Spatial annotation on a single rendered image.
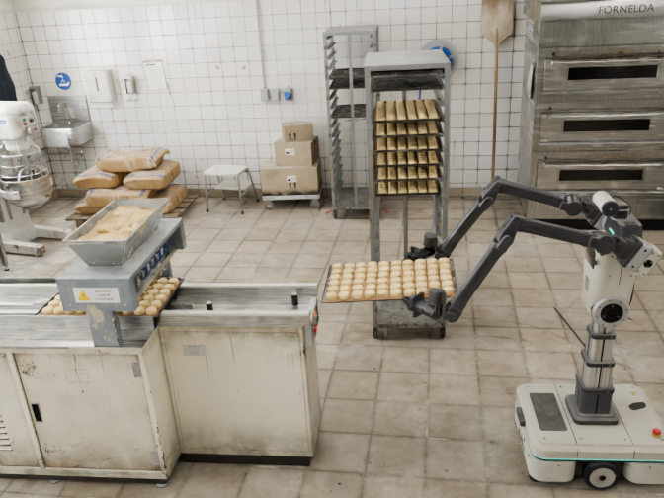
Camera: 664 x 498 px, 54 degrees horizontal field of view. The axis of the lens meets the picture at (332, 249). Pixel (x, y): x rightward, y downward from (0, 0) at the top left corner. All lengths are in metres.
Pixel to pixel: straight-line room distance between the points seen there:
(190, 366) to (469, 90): 4.60
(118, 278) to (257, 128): 4.59
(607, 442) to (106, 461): 2.39
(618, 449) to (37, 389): 2.71
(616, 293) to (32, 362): 2.64
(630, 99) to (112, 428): 4.77
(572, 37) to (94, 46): 4.88
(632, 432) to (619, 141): 3.25
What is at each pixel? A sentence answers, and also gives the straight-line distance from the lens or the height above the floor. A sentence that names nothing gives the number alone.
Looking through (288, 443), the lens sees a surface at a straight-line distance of 3.38.
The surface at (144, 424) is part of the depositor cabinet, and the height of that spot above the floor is 0.41.
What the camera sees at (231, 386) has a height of 0.50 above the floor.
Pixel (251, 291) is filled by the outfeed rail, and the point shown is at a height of 0.86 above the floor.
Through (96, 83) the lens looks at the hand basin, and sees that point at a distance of 7.71.
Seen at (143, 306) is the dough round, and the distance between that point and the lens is 3.20.
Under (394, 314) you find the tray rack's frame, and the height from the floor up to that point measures 0.15.
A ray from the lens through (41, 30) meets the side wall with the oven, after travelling 8.06.
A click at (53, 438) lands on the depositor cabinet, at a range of 3.54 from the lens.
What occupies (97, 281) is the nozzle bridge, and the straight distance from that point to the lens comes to 2.92.
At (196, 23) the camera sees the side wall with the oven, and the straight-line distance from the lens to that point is 7.27.
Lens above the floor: 2.32
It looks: 23 degrees down
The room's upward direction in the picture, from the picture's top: 3 degrees counter-clockwise
